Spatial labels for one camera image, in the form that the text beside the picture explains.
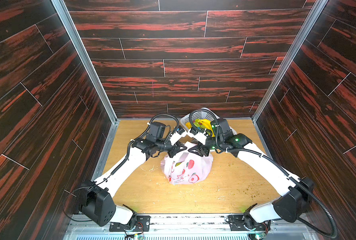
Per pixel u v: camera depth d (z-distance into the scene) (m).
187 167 0.78
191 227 0.73
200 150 0.64
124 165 0.48
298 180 0.42
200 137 0.64
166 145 0.65
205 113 1.15
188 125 1.07
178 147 0.65
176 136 0.65
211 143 0.64
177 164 0.80
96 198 0.41
